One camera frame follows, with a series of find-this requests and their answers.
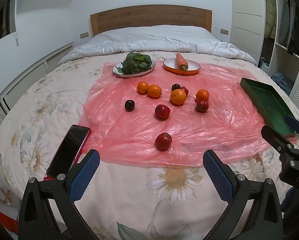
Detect white duvet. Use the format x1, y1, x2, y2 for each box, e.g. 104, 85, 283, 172
59, 25, 256, 64

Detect blue folded cloth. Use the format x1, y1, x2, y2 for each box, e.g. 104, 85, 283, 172
271, 73, 294, 96

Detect white radiator cover cabinet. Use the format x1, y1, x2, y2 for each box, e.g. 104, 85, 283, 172
0, 43, 73, 124

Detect hanging clothes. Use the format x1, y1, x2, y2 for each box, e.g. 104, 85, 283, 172
264, 0, 299, 56

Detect wooden headboard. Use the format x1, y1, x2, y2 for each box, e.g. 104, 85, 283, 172
90, 4, 212, 36

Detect red smartphone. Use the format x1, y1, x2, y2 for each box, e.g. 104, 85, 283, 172
43, 125, 91, 180

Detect white wardrobe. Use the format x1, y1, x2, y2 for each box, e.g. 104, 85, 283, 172
231, 0, 265, 62

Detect green leafy vegetable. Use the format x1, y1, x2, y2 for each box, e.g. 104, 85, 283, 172
121, 52, 152, 75

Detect orange carrot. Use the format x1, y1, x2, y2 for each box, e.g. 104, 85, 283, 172
175, 53, 188, 71

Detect white black-rimmed plate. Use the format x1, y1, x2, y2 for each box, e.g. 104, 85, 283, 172
112, 60, 156, 78

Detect green rectangular tray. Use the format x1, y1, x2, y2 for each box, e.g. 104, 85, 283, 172
240, 78, 298, 138

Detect large centre orange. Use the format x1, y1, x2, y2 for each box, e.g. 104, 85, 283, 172
170, 89, 187, 106

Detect small red apple behind orange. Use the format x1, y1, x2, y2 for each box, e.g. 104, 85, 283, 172
180, 86, 189, 95

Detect dark plum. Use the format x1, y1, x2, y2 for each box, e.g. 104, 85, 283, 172
171, 83, 180, 91
125, 100, 135, 112

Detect pink plastic sheet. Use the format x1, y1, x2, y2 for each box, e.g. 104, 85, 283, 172
78, 61, 299, 168

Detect orange enamel dish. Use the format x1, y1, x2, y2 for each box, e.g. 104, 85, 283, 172
163, 58, 201, 76

